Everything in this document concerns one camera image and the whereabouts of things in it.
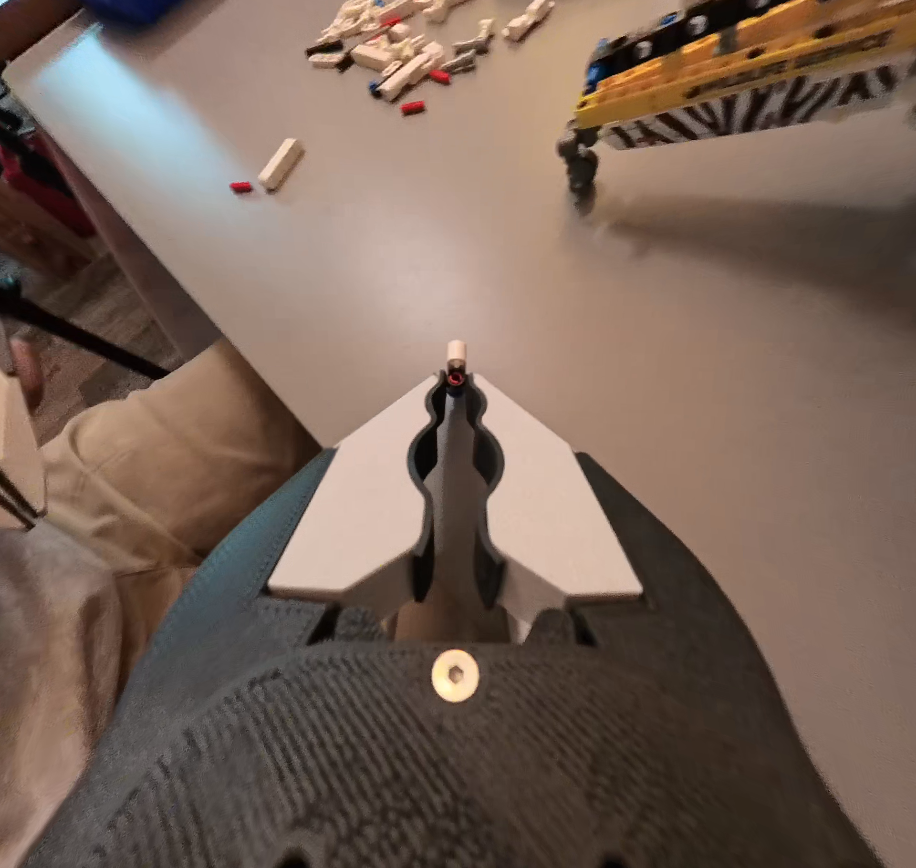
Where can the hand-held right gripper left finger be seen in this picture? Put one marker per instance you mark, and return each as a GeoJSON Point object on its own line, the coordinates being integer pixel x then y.
{"type": "Point", "coordinates": [350, 524]}

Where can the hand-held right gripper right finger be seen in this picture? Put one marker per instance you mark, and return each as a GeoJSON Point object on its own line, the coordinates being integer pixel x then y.
{"type": "Point", "coordinates": [558, 524]}

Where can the small white lego bush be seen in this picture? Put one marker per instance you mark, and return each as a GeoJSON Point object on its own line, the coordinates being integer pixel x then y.
{"type": "Point", "coordinates": [456, 353]}

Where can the white lego beam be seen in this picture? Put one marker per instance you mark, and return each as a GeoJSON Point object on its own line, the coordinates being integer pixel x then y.
{"type": "Point", "coordinates": [280, 165]}

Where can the pile of small lego pieces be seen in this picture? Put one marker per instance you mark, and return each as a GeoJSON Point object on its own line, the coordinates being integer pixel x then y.
{"type": "Point", "coordinates": [401, 45]}

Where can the yellow black lego model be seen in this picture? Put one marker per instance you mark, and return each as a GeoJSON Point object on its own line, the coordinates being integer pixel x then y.
{"type": "Point", "coordinates": [751, 59]}

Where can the white lego panel piece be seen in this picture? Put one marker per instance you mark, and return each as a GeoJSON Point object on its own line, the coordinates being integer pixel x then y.
{"type": "Point", "coordinates": [529, 18]}

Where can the person's left hand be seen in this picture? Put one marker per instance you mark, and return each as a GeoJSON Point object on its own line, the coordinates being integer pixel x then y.
{"type": "Point", "coordinates": [30, 371]}

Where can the black stand leg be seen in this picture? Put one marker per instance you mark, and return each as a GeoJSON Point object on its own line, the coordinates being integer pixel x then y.
{"type": "Point", "coordinates": [86, 342]}

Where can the person's beige trouser leg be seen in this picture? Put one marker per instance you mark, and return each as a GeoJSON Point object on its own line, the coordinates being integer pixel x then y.
{"type": "Point", "coordinates": [179, 453]}

